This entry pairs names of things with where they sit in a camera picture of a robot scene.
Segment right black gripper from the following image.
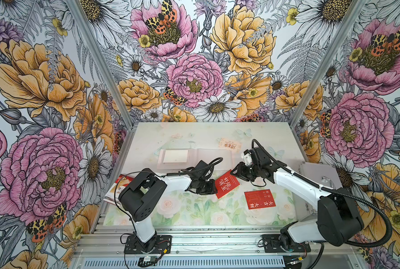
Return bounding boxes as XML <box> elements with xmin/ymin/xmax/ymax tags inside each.
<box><xmin>229</xmin><ymin>162</ymin><xmax>261</xmax><ymax>183</ymax></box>

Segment red card white characters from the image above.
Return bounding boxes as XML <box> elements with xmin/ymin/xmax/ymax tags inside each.
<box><xmin>215</xmin><ymin>170</ymin><xmax>240</xmax><ymax>199</ymax></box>

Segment pink elephant photo album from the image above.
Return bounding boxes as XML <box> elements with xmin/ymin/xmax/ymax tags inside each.
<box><xmin>157</xmin><ymin>149</ymin><xmax>233</xmax><ymax>171</ymax></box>

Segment pale pink text card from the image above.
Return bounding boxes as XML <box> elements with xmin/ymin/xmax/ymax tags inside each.
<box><xmin>162</xmin><ymin>150</ymin><xmax>189</xmax><ymax>164</ymax></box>

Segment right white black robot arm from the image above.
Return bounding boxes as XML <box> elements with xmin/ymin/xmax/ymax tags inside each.
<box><xmin>230</xmin><ymin>147</ymin><xmax>364</xmax><ymax>251</ymax></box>

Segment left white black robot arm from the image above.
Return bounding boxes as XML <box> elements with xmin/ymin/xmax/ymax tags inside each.
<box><xmin>114</xmin><ymin>157</ymin><xmax>223</xmax><ymax>254</ymax></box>

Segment pale card red characters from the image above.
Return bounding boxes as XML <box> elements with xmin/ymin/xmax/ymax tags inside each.
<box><xmin>218</xmin><ymin>138</ymin><xmax>242</xmax><ymax>153</ymax></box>

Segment red card gold characters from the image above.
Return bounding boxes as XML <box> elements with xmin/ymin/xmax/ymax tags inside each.
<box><xmin>244</xmin><ymin>189</ymin><xmax>276</xmax><ymax>210</ymax></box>

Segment silver aluminium case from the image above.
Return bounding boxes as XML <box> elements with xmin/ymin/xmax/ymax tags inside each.
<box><xmin>299</xmin><ymin>162</ymin><xmax>342</xmax><ymax>189</ymax></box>

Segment red box at left edge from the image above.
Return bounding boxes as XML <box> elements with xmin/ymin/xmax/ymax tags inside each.
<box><xmin>104</xmin><ymin>174</ymin><xmax>133</xmax><ymax>205</ymax></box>

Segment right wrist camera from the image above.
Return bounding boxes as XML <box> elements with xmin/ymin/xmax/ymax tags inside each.
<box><xmin>241</xmin><ymin>150</ymin><xmax>253</xmax><ymax>167</ymax></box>

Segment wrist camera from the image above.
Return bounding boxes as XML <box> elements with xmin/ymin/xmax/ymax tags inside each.
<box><xmin>193</xmin><ymin>160</ymin><xmax>212</xmax><ymax>177</ymax></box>
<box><xmin>241</xmin><ymin>150</ymin><xmax>253</xmax><ymax>167</ymax></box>

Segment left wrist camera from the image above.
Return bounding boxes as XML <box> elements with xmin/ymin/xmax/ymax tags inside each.
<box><xmin>193</xmin><ymin>160</ymin><xmax>212</xmax><ymax>177</ymax></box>

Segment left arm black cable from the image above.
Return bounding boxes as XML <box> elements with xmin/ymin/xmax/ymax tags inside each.
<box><xmin>114</xmin><ymin>156</ymin><xmax>224</xmax><ymax>236</ymax></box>

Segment aluminium front rail frame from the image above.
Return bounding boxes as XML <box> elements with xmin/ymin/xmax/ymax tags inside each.
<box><xmin>71</xmin><ymin>225</ymin><xmax>368</xmax><ymax>269</ymax></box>

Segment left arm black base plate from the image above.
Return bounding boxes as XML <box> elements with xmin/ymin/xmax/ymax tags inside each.
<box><xmin>124</xmin><ymin>234</ymin><xmax>173</xmax><ymax>254</ymax></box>

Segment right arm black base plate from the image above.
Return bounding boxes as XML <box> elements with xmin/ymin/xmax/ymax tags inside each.
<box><xmin>261</xmin><ymin>234</ymin><xmax>311</xmax><ymax>253</ymax></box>

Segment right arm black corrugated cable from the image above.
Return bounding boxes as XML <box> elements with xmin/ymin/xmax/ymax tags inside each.
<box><xmin>251</xmin><ymin>138</ymin><xmax>393</xmax><ymax>269</ymax></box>

